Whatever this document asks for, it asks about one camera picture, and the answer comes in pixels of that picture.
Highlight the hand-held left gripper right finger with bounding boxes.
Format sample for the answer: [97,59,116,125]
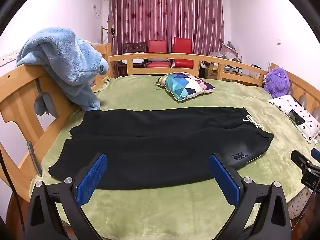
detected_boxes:
[209,153,292,240]

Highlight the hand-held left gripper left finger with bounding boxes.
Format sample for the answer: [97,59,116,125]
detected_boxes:
[25,153,108,240]

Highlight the black pants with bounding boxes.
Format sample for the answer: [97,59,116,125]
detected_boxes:
[48,107,274,190]

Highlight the white flower-print pillow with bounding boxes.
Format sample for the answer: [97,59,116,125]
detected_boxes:
[267,94,320,144]

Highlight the star-print bed sheet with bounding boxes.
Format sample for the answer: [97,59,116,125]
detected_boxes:
[287,187,312,219]

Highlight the green bed blanket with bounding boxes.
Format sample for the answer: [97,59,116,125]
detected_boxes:
[29,75,320,240]

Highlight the purple plush toy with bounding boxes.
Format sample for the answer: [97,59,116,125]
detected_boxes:
[264,67,290,98]

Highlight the geometric patterned pillow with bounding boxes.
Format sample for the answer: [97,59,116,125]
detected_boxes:
[157,72,215,102]

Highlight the cardboard box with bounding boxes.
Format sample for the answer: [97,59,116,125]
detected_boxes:
[205,64,219,79]

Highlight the light blue fleece blanket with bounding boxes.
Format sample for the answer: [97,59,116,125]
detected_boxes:
[15,27,110,117]

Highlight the dark wooden chair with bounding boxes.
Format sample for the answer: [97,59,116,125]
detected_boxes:
[125,42,148,68]

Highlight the red chair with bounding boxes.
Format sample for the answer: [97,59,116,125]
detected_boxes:
[146,40,171,68]
[172,37,194,68]

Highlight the wooden rack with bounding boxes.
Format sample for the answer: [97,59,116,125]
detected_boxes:
[100,26,116,53]

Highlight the maroon striped curtain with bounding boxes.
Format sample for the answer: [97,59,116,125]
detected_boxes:
[108,0,224,55]

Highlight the black cable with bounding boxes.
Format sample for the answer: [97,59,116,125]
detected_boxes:
[0,144,27,230]

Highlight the wooden bed frame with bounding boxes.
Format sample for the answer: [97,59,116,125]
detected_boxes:
[0,43,320,205]

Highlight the white wall switch panel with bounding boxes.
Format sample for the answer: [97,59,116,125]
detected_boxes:
[0,50,20,67]

